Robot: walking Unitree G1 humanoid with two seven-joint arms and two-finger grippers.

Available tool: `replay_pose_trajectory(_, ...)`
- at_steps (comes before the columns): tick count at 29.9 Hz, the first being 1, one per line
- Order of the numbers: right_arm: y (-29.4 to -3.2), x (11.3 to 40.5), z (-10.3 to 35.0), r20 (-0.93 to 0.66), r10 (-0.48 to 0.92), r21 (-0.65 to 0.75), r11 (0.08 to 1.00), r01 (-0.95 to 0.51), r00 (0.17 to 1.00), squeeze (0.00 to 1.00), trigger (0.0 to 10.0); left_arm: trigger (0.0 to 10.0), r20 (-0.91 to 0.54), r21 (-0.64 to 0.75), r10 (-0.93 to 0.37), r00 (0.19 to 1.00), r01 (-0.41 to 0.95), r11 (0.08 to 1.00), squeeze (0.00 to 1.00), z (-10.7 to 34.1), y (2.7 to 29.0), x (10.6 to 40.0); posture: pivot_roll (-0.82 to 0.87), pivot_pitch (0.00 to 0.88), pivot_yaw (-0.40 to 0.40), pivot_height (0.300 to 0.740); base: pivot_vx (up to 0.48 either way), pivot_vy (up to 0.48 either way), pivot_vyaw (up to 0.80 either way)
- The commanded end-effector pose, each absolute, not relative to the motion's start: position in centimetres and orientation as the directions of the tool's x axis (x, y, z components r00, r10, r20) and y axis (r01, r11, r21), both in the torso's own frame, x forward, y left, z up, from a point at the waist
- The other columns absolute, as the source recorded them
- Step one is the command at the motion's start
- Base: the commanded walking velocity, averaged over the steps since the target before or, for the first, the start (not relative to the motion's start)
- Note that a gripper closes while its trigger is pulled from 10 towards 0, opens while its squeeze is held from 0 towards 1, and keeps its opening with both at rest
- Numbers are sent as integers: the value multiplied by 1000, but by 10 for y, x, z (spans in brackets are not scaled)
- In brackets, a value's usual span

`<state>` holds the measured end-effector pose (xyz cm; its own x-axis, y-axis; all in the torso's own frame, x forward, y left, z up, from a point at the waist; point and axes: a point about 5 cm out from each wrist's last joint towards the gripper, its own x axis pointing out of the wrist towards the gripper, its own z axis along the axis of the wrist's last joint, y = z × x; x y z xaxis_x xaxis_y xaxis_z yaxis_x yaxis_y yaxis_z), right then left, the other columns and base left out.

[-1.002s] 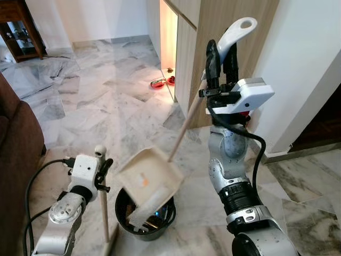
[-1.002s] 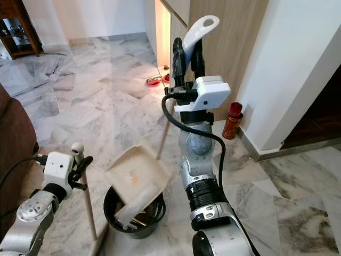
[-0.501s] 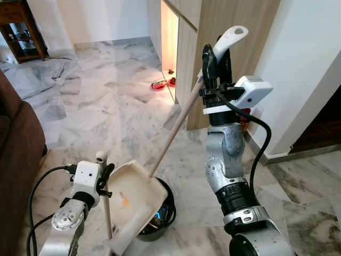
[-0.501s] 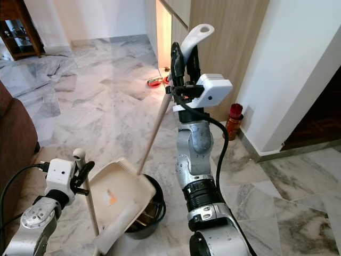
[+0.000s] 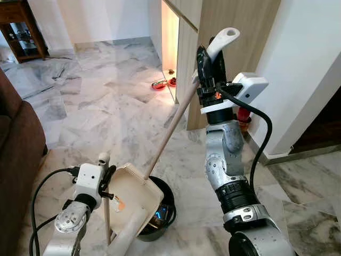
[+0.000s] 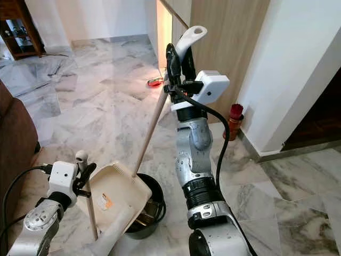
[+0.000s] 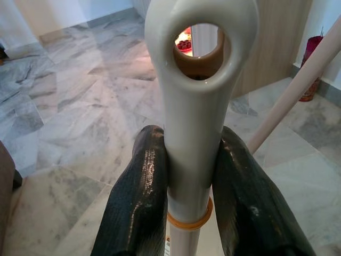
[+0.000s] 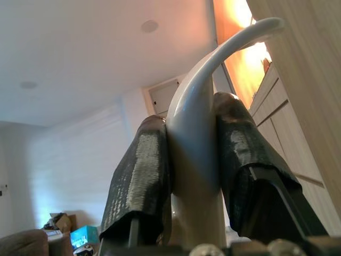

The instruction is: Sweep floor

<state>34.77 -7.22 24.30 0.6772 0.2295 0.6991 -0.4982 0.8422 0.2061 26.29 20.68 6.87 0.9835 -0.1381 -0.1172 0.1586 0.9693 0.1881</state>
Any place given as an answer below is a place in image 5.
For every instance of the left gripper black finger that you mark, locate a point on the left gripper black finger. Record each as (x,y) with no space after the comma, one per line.
(111,174)

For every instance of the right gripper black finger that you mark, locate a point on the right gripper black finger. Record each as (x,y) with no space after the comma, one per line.
(219,69)
(203,69)

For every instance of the beige broom with purple bristles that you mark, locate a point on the beige broom with purple bristles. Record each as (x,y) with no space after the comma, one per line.
(106,224)

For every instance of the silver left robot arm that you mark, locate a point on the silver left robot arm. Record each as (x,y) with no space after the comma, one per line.
(69,221)

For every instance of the red spray can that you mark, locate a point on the red spray can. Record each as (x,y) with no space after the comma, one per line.
(244,114)

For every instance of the red pet bowl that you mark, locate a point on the red pet bowl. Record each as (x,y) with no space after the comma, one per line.
(159,84)

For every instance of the black metal waste bin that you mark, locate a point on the black metal waste bin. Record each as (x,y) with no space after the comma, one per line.
(165,224)

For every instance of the brown sofa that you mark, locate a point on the brown sofa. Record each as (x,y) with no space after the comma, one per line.
(18,160)

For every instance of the dark wooden staircase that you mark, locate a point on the dark wooden staircase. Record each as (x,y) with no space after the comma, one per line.
(325,122)

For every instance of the dark wooden display cabinet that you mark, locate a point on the dark wooden display cabinet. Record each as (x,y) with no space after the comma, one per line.
(24,40)

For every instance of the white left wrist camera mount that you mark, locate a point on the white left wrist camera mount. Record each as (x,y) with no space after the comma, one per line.
(88,178)

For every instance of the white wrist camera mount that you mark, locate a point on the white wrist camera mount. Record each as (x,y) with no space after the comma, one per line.
(88,178)
(250,88)

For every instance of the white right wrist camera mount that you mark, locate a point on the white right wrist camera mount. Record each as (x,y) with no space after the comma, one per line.
(250,88)

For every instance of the tall wooden wall cabinet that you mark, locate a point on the tall wooden wall cabinet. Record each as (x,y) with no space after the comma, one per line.
(250,32)

